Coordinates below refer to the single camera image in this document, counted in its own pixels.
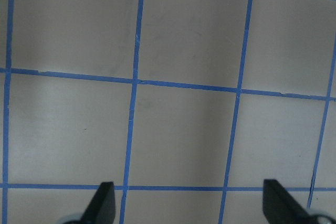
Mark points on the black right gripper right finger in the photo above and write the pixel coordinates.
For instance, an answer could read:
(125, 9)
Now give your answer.
(280, 207)

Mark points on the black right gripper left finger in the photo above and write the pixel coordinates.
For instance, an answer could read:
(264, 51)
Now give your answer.
(101, 209)

